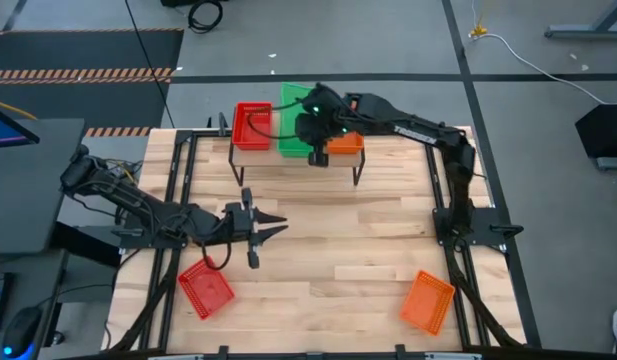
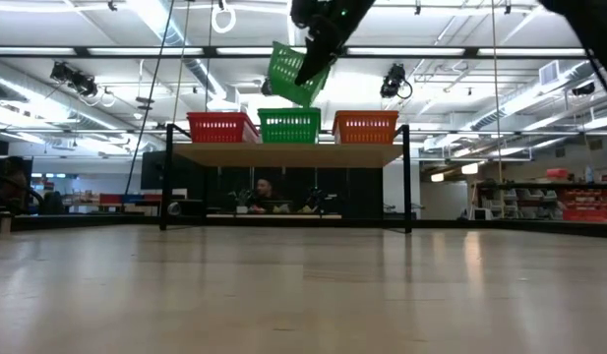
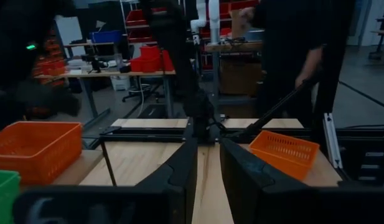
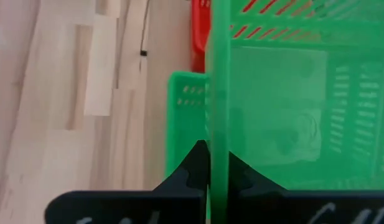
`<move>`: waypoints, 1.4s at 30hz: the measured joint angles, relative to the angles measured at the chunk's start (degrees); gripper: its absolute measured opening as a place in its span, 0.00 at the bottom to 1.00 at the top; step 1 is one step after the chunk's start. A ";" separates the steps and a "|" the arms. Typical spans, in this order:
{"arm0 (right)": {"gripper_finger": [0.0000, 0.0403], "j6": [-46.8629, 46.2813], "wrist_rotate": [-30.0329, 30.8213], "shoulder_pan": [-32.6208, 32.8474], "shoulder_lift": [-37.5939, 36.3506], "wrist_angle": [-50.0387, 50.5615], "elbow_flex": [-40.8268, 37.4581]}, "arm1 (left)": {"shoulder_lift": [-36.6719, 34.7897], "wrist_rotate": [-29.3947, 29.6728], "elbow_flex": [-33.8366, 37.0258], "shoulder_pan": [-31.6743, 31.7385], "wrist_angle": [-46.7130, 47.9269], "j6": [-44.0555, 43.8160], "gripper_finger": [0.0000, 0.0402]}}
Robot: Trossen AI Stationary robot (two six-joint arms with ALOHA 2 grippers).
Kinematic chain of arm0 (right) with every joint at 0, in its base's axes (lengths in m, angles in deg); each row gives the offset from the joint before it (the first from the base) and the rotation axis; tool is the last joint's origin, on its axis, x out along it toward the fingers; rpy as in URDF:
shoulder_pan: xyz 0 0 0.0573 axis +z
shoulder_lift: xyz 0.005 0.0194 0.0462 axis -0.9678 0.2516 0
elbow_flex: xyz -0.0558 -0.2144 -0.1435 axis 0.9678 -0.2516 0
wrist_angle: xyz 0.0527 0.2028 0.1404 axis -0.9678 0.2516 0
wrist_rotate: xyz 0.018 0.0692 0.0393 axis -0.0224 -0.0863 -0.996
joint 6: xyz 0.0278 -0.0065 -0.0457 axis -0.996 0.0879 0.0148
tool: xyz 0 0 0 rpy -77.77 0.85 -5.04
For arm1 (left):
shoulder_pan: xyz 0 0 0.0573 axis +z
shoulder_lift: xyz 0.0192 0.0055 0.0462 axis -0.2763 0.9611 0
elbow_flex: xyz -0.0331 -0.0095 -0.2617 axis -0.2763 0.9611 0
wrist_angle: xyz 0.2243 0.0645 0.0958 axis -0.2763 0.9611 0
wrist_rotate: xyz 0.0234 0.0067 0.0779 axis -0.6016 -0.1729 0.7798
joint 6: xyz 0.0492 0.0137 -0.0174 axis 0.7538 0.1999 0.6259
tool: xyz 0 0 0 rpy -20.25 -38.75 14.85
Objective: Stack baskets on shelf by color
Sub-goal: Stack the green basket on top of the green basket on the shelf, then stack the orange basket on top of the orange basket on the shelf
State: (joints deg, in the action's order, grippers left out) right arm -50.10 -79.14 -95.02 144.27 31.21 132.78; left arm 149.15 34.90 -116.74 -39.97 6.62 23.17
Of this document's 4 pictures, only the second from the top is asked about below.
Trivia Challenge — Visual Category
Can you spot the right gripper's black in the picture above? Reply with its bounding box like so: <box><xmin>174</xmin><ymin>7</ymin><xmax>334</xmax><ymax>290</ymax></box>
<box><xmin>289</xmin><ymin>0</ymin><xmax>378</xmax><ymax>87</ymax></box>

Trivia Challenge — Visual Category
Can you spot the green plastic basket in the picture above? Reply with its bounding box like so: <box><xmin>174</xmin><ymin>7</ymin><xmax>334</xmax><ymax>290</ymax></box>
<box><xmin>257</xmin><ymin>107</ymin><xmax>323</xmax><ymax>146</ymax></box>
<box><xmin>267</xmin><ymin>40</ymin><xmax>333</xmax><ymax>108</ymax></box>

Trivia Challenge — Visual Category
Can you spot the wooden shelf with black legs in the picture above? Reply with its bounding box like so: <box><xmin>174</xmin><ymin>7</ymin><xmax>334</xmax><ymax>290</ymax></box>
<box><xmin>158</xmin><ymin>123</ymin><xmax>413</xmax><ymax>235</ymax></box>

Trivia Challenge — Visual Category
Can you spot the orange plastic basket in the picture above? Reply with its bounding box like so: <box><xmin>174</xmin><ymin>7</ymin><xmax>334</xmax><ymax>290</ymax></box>
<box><xmin>331</xmin><ymin>109</ymin><xmax>400</xmax><ymax>146</ymax></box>

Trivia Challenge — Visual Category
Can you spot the red plastic basket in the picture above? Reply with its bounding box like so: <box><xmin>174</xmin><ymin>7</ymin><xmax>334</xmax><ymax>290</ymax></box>
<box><xmin>186</xmin><ymin>111</ymin><xmax>261</xmax><ymax>145</ymax></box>

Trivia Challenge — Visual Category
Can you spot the black partition panel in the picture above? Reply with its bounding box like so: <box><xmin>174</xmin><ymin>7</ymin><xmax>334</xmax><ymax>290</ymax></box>
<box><xmin>140</xmin><ymin>149</ymin><xmax>384</xmax><ymax>220</ymax></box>

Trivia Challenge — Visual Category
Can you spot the person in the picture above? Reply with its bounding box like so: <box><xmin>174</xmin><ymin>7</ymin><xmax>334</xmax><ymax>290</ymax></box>
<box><xmin>247</xmin><ymin>177</ymin><xmax>285</xmax><ymax>214</ymax></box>
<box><xmin>0</xmin><ymin>155</ymin><xmax>34</xmax><ymax>213</ymax></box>

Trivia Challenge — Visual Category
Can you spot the ceiling light bar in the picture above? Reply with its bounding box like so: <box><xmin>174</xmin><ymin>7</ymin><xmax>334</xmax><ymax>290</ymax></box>
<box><xmin>0</xmin><ymin>45</ymin><xmax>590</xmax><ymax>60</ymax></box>

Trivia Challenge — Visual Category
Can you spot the white ceiling vent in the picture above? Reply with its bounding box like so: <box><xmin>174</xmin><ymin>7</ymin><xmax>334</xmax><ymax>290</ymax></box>
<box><xmin>538</xmin><ymin>59</ymin><xmax>562</xmax><ymax>87</ymax></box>

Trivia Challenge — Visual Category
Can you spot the storage rack with red bins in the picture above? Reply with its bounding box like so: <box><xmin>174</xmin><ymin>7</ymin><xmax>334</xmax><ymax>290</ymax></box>
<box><xmin>472</xmin><ymin>166</ymin><xmax>607</xmax><ymax>223</ymax></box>

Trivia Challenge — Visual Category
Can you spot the black ceiling camera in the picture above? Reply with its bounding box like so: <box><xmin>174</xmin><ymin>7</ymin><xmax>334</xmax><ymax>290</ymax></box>
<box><xmin>379</xmin><ymin>62</ymin><xmax>414</xmax><ymax>100</ymax></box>
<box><xmin>49</xmin><ymin>61</ymin><xmax>99</xmax><ymax>98</ymax></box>

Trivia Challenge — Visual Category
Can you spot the white hanging ring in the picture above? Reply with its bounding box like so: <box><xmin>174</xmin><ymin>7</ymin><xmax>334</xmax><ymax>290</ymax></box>
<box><xmin>211</xmin><ymin>0</ymin><xmax>237</xmax><ymax>34</ymax></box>

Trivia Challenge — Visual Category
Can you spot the silver air duct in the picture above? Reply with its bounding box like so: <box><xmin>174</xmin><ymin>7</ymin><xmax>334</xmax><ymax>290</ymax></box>
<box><xmin>130</xmin><ymin>0</ymin><xmax>235</xmax><ymax>107</ymax></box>

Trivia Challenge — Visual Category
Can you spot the black hanging cable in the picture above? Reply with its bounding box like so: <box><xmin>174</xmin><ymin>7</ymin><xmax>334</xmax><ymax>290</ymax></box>
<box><xmin>122</xmin><ymin>0</ymin><xmax>177</xmax><ymax>198</ymax></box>

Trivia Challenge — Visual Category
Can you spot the thin hanging cable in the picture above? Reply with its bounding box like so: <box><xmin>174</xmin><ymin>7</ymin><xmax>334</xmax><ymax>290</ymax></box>
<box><xmin>489</xmin><ymin>0</ymin><xmax>504</xmax><ymax>218</ymax></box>

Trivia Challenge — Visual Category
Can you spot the black frame rail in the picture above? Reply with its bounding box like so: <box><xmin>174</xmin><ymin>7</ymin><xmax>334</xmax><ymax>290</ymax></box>
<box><xmin>0</xmin><ymin>213</ymin><xmax>607</xmax><ymax>239</ymax></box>

